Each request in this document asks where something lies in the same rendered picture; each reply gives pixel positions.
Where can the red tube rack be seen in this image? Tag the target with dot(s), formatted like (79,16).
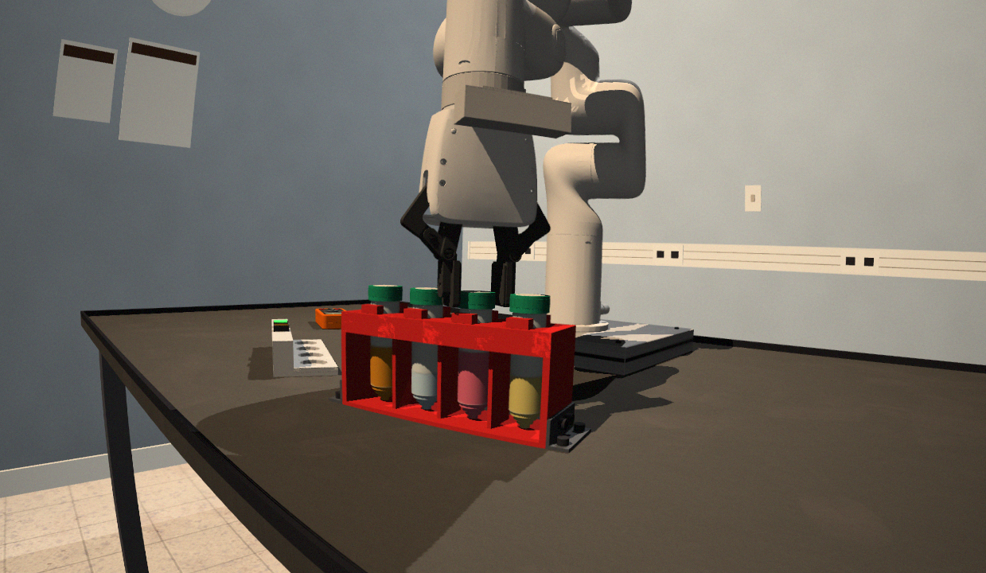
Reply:
(555,343)

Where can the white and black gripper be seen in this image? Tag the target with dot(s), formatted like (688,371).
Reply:
(484,182)

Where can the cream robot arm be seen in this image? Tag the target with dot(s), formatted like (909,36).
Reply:
(502,44)

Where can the orange digital multimeter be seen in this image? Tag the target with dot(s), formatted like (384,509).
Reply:
(328,318)

